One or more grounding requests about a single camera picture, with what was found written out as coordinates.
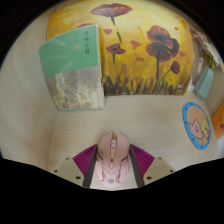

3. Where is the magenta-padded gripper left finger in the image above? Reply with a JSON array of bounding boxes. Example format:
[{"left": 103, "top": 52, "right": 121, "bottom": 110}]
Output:
[{"left": 49, "top": 143, "right": 99, "bottom": 189}]

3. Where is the pale green faceted vase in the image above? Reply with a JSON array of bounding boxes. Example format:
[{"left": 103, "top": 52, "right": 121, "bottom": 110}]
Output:
[{"left": 193, "top": 65, "right": 215, "bottom": 101}]

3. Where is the pink computer mouse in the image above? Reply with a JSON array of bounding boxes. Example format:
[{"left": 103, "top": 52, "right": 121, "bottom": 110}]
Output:
[{"left": 94, "top": 131, "right": 131, "bottom": 184}]

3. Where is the green and beige book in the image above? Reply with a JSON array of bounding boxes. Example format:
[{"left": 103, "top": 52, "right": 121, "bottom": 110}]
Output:
[{"left": 39, "top": 24, "right": 105, "bottom": 112}]

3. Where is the yellow poppy flower painting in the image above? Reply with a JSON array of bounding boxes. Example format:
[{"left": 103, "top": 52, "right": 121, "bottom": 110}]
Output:
[{"left": 46, "top": 0, "right": 194, "bottom": 97}]

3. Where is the round blue cartoon mouse pad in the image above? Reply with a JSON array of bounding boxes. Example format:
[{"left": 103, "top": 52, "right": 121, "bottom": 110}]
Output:
[{"left": 182, "top": 101, "right": 213, "bottom": 151}]

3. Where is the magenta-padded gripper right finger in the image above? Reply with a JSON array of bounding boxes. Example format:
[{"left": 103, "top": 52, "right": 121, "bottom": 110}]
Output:
[{"left": 129, "top": 143, "right": 176, "bottom": 188}]

